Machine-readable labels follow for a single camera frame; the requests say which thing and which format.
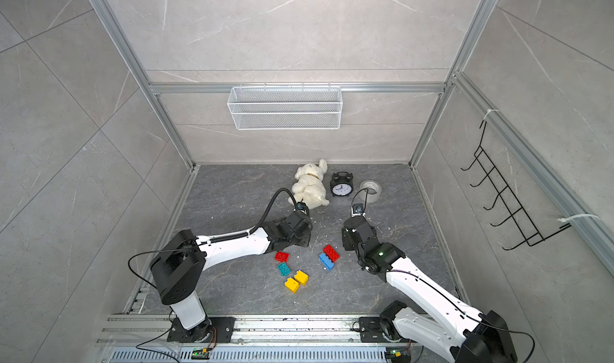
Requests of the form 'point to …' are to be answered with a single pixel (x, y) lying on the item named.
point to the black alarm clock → (341, 183)
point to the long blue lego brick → (326, 261)
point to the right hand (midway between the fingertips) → (355, 228)
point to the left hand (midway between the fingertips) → (309, 230)
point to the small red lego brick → (281, 257)
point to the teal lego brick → (284, 269)
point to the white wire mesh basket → (285, 108)
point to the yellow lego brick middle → (301, 277)
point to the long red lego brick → (332, 254)
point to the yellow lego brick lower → (292, 285)
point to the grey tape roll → (372, 185)
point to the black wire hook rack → (494, 181)
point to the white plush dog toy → (308, 187)
